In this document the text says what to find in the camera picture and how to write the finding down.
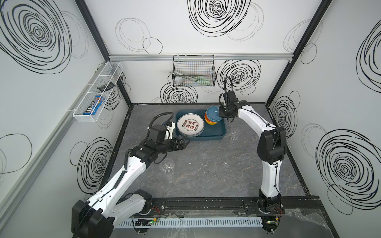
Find blue bowl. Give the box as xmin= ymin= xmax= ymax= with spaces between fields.
xmin=206 ymin=106 xmax=223 ymax=122

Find orange bowl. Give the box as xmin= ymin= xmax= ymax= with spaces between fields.
xmin=204 ymin=112 xmax=218 ymax=122

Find yellow bowl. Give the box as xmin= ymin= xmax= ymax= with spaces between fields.
xmin=206 ymin=121 xmax=218 ymax=126

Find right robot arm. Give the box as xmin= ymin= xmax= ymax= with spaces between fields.
xmin=218 ymin=91 xmax=287 ymax=214

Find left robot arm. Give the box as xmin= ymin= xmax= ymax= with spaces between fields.
xmin=71 ymin=124 xmax=190 ymax=238

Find teal plastic bin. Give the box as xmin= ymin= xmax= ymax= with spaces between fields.
xmin=175 ymin=109 xmax=226 ymax=141

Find clear glass right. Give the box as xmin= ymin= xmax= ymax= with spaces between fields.
xmin=229 ymin=124 xmax=243 ymax=140

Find clear glass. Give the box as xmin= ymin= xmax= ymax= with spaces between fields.
xmin=160 ymin=159 xmax=175 ymax=176
xmin=229 ymin=124 xmax=243 ymax=140

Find clear glass front left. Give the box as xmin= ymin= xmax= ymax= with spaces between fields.
xmin=160 ymin=159 xmax=175 ymax=176

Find green item in basket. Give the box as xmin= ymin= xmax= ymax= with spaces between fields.
xmin=197 ymin=76 xmax=214 ymax=86

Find metal tongs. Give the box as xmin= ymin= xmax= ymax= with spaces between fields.
xmin=169 ymin=71 xmax=198 ymax=82

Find black remote control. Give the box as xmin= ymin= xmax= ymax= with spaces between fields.
xmin=97 ymin=82 xmax=115 ymax=92

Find blue candy packet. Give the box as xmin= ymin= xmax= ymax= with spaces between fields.
xmin=83 ymin=96 xmax=104 ymax=115

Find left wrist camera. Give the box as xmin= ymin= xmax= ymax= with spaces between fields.
xmin=165 ymin=122 xmax=176 ymax=140

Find black wire basket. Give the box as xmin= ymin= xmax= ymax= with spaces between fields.
xmin=171 ymin=54 xmax=217 ymax=87

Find white wire shelf basket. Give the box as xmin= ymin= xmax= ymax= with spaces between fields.
xmin=73 ymin=61 xmax=123 ymax=123

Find white slotted cable duct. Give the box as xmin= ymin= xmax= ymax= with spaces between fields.
xmin=117 ymin=217 xmax=263 ymax=229

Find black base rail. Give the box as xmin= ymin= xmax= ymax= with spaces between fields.
xmin=143 ymin=196 xmax=323 ymax=216

